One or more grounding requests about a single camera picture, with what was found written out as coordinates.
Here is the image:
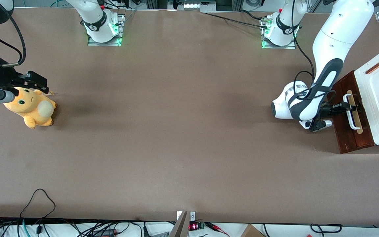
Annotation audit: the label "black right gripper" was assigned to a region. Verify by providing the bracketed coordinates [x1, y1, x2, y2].
[0, 59, 50, 95]

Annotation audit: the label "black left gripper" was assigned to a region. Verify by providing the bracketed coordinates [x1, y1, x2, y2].
[319, 102, 358, 120]

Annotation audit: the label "white drawer handle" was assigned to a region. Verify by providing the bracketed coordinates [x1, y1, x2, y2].
[343, 93, 361, 129]

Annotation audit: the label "tan wooden handle backing strip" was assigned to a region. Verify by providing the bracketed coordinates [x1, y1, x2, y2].
[346, 90, 364, 135]

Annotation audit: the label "orange plush toy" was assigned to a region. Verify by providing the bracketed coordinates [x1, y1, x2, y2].
[4, 87, 57, 129]

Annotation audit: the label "orange bar on cabinet lid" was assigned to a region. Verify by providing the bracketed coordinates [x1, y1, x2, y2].
[365, 58, 379, 75]

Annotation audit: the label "brown cardboard box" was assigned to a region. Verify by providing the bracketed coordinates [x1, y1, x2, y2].
[240, 224, 266, 237]

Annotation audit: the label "black power adapter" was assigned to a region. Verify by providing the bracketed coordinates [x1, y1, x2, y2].
[92, 229, 118, 237]

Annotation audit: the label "white power strip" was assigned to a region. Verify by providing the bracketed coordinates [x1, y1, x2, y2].
[168, 0, 216, 11]

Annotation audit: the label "red clip leads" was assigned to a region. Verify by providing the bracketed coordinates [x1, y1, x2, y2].
[206, 223, 231, 237]

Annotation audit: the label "white mounting plate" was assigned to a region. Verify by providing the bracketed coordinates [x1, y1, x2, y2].
[176, 211, 196, 222]

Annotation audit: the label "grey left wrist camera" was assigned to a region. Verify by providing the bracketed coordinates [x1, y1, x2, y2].
[310, 120, 333, 132]

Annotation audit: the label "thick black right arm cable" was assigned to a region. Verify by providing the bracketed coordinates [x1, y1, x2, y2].
[1, 15, 27, 68]

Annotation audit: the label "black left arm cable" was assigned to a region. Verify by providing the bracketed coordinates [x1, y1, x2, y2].
[291, 0, 337, 109]

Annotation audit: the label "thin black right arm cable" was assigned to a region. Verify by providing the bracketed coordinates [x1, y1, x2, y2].
[0, 22, 23, 57]

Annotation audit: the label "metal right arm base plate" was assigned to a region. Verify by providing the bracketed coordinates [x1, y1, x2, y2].
[88, 14, 125, 46]

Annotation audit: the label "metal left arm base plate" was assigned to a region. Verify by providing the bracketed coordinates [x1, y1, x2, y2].
[261, 16, 296, 50]

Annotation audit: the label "black looped cable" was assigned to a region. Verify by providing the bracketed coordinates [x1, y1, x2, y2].
[20, 188, 56, 220]

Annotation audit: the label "black cable coil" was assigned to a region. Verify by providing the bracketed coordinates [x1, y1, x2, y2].
[310, 224, 343, 234]

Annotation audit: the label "short black table cable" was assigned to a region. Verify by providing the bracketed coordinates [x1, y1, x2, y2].
[239, 10, 267, 21]

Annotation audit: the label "long black table cable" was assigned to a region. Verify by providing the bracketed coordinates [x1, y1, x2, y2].
[205, 13, 269, 29]

